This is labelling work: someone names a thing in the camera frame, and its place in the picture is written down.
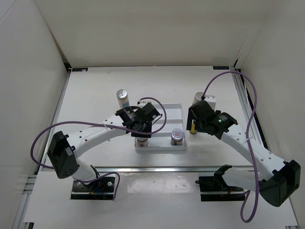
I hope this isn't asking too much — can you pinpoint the tall white jar silver lid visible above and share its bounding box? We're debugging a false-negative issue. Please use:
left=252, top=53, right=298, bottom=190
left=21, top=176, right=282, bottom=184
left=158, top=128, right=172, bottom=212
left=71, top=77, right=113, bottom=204
left=116, top=89, right=130, bottom=109

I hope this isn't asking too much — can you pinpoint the white divided tray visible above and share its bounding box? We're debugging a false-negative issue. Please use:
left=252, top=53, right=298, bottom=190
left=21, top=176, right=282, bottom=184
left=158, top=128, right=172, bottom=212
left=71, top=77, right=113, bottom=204
left=134, top=103, right=187, bottom=154

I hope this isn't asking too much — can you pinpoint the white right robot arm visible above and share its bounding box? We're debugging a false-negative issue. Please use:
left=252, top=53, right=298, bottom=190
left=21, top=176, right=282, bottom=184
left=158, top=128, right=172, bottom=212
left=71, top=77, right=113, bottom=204
left=186, top=101, right=301, bottom=207

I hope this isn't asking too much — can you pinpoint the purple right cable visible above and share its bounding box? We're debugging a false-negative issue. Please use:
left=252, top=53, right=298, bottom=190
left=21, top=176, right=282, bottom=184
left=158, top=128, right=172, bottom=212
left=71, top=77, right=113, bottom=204
left=202, top=71, right=260, bottom=223

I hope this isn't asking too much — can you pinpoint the aluminium frame rail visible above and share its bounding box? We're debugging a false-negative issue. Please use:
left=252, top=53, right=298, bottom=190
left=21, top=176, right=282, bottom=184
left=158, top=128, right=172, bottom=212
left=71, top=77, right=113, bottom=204
left=42, top=166, right=253, bottom=174

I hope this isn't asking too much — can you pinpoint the tall white jar blue label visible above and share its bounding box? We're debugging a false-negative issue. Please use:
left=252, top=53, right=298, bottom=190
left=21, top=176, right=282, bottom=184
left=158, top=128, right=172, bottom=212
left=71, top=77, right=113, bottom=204
left=193, top=92, right=203, bottom=104

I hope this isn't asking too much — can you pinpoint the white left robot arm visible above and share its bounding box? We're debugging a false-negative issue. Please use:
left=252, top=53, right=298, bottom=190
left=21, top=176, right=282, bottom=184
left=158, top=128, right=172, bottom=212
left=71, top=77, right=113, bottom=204
left=47, top=103, right=160, bottom=191

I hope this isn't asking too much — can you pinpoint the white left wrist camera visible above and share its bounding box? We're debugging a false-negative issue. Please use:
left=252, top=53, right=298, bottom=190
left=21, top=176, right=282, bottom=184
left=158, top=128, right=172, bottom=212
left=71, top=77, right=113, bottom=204
left=137, top=100, right=149, bottom=107

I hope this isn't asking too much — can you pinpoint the short jar orange label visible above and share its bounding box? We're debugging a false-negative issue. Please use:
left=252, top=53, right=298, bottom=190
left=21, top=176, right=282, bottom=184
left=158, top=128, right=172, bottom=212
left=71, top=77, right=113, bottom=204
left=171, top=128, right=185, bottom=146

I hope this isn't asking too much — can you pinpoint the short jar grey lid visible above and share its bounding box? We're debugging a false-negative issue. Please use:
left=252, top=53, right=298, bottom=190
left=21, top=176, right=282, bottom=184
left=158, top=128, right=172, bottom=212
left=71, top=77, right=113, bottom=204
left=136, top=137, right=149, bottom=147

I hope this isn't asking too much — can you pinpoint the small yellow bottle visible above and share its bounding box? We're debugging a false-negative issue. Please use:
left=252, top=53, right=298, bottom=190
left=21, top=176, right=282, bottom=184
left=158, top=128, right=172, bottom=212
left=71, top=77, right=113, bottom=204
left=189, top=120, right=197, bottom=135

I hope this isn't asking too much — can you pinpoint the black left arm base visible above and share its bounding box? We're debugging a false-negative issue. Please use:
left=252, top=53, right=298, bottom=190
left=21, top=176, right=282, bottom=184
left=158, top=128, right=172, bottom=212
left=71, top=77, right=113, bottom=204
left=70, top=172, right=121, bottom=200

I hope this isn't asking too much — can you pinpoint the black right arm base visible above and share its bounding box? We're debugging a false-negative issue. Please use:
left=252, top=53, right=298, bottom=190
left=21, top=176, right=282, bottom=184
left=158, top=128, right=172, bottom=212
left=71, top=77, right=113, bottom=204
left=195, top=177, right=245, bottom=202

